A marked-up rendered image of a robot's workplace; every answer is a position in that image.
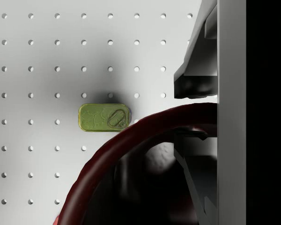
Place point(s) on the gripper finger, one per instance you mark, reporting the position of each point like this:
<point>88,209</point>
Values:
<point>199,79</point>
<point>199,178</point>

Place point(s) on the dark red mug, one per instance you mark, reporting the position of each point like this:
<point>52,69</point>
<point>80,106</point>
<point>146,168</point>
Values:
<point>131,131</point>

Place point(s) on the flat-sided can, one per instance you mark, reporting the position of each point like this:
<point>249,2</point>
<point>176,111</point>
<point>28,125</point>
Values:
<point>98,118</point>

